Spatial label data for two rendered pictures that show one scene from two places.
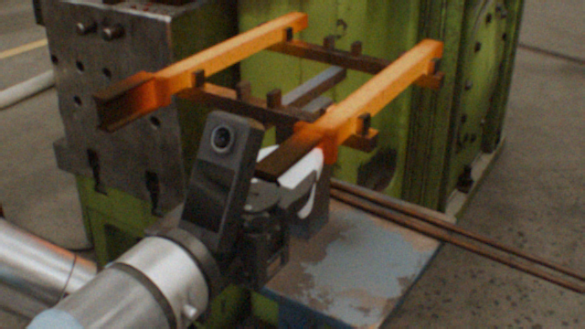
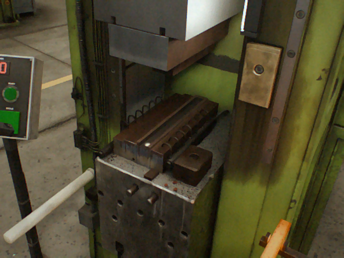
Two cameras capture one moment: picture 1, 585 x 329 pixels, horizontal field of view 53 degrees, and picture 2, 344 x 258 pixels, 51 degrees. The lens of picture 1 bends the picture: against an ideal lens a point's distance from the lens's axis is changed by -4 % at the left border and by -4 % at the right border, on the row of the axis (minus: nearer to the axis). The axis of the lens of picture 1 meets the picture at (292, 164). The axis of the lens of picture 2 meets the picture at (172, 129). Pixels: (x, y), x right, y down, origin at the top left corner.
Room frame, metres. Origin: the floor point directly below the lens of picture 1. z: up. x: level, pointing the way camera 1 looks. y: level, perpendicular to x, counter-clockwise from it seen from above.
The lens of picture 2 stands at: (0.30, 0.34, 1.66)
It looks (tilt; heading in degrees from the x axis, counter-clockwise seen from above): 32 degrees down; 358
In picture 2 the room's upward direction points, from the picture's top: 3 degrees clockwise
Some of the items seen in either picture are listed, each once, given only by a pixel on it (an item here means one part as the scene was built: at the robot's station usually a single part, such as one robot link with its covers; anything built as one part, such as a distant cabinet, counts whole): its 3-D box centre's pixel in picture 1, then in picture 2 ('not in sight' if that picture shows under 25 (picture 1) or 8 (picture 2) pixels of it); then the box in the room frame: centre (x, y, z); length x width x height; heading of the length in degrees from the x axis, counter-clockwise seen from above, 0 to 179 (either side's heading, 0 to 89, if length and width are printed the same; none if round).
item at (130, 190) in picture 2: (86, 27); (131, 190); (1.19, 0.42, 0.87); 0.04 x 0.03 x 0.03; 149
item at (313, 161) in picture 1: (304, 189); not in sight; (0.51, -0.01, 0.92); 0.09 x 0.03 x 0.06; 145
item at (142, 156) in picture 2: not in sight; (169, 125); (1.45, 0.30, 0.96); 0.42 x 0.20 x 0.09; 149
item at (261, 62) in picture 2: not in sight; (258, 75); (1.22, 0.07, 1.27); 0.09 x 0.02 x 0.17; 59
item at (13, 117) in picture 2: not in sight; (8, 122); (1.35, 0.84, 1.01); 0.07 x 0.05 x 0.07; 84
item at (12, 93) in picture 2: not in sight; (11, 93); (1.40, 0.84, 1.09); 0.05 x 0.03 x 0.04; 59
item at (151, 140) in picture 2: not in sight; (175, 119); (1.44, 0.28, 0.99); 0.42 x 0.05 x 0.01; 149
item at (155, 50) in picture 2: not in sight; (175, 29); (1.45, 0.30, 1.32); 0.42 x 0.20 x 0.10; 149
